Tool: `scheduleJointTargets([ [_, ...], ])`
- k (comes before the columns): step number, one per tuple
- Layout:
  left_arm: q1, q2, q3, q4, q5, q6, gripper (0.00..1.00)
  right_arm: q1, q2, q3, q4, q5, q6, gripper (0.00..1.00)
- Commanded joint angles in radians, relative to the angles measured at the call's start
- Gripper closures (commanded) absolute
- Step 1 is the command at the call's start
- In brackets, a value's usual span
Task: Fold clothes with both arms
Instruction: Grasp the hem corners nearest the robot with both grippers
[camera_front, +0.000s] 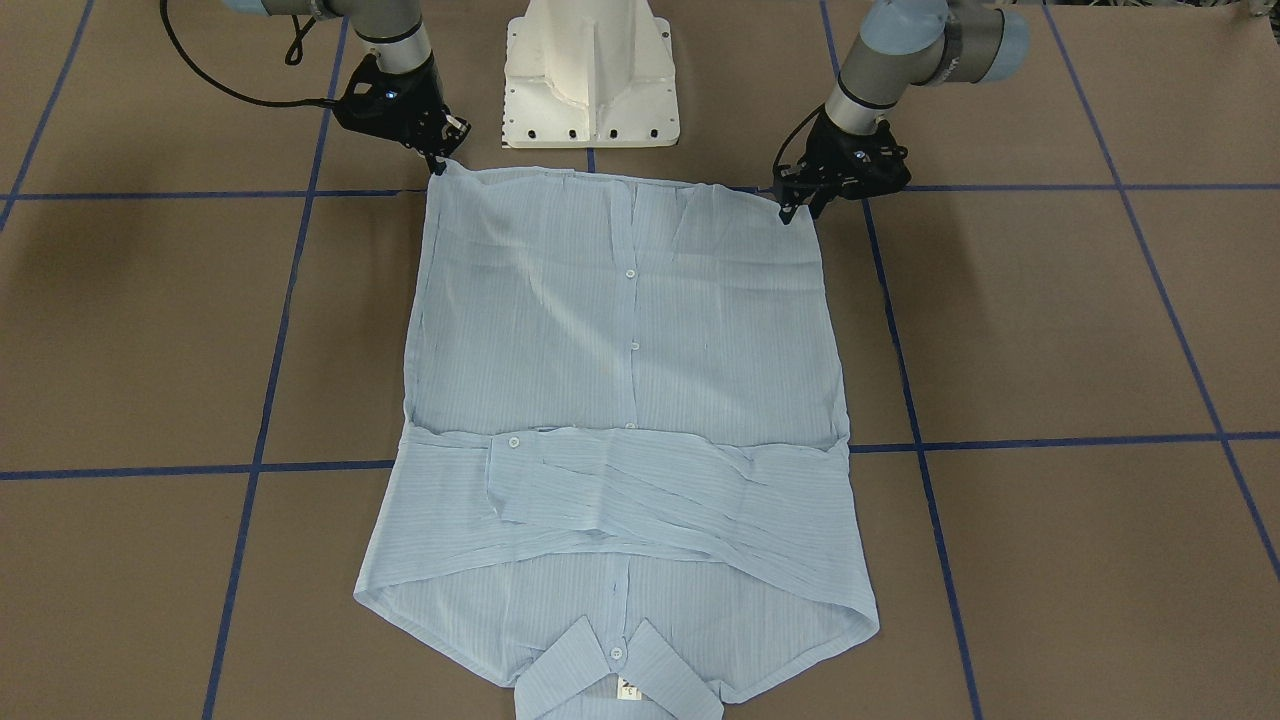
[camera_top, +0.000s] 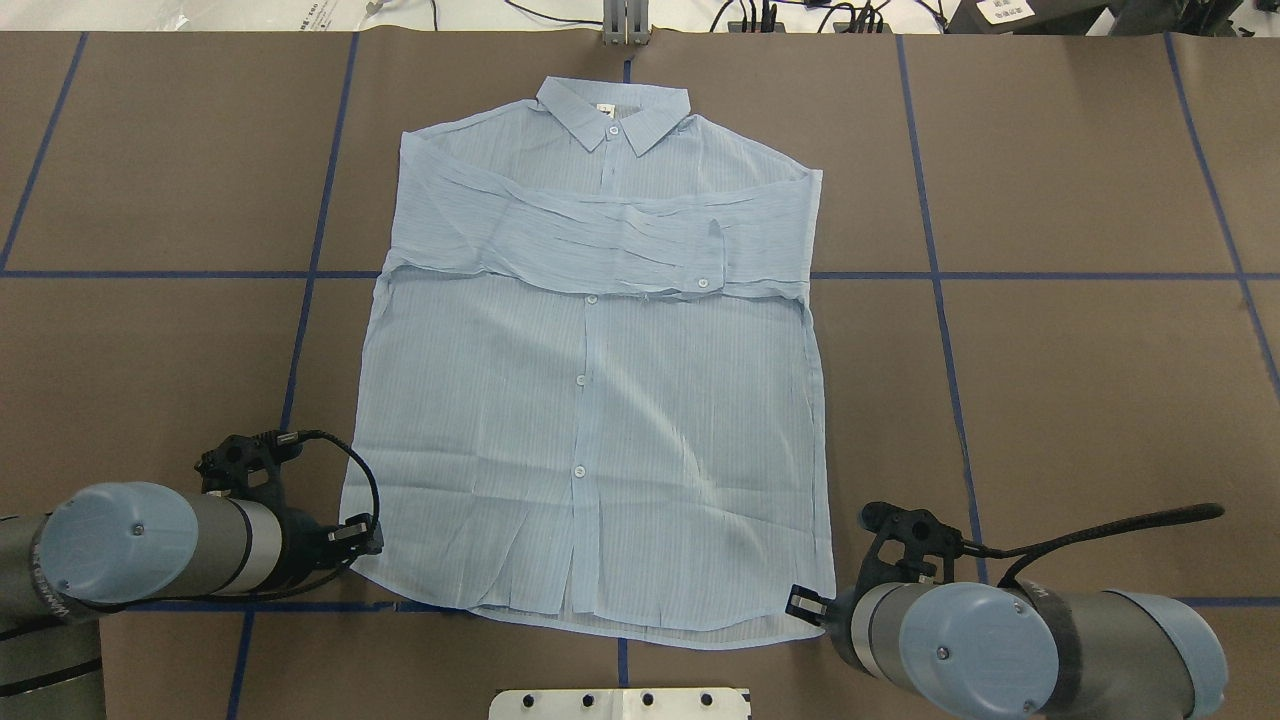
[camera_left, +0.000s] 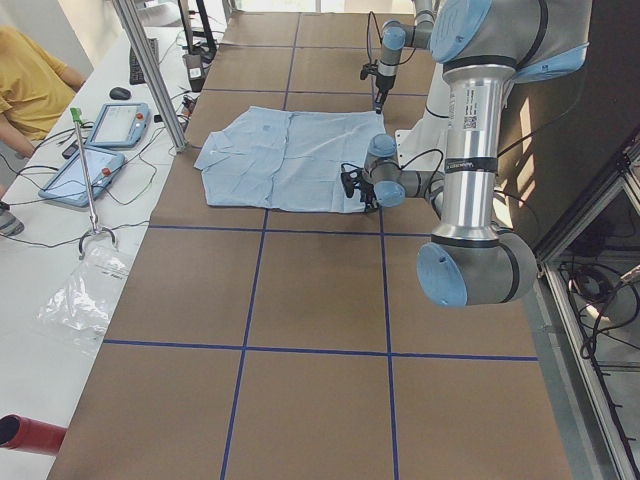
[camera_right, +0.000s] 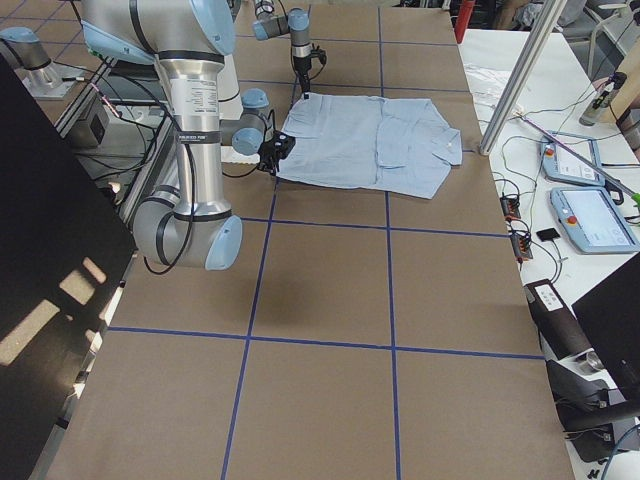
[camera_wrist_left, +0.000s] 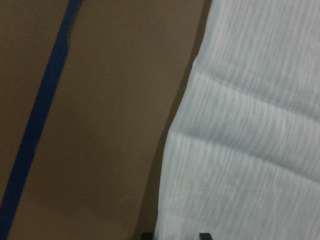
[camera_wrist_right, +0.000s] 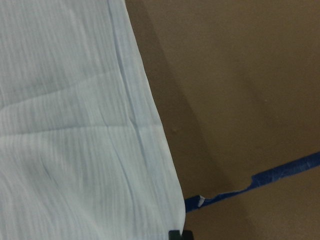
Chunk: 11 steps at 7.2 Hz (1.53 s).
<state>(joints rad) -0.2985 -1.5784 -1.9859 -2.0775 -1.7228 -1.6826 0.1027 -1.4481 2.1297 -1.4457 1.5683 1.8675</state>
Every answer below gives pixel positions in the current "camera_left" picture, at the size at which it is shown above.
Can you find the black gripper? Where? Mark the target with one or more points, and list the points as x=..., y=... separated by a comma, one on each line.
x=383, y=82
x=366, y=191

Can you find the upper blue teach pendant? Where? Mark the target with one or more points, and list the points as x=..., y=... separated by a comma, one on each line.
x=119, y=125

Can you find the red cylinder tube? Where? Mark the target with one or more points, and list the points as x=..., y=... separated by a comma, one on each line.
x=32, y=436

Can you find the metal reacher grabber stick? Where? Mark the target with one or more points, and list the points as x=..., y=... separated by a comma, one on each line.
x=96, y=229

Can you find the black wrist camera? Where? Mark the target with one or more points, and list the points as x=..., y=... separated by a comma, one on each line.
x=350, y=181
x=369, y=69

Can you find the person in yellow shirt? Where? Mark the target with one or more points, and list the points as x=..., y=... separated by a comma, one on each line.
x=36, y=89

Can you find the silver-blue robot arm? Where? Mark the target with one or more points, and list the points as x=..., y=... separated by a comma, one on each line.
x=482, y=49
x=395, y=37

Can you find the blue teach pendant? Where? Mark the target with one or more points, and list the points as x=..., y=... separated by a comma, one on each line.
x=68, y=187
x=119, y=125

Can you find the black computer mouse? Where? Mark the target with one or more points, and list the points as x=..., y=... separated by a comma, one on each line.
x=119, y=93

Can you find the lower blue teach pendant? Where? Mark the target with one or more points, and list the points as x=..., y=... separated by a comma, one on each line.
x=68, y=187

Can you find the aluminium frame post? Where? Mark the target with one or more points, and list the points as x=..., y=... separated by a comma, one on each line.
x=135, y=31

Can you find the clear plastic bag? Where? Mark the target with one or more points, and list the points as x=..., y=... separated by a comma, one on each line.
x=79, y=312

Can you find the light blue button-up shirt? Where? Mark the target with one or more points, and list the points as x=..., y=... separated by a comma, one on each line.
x=283, y=160

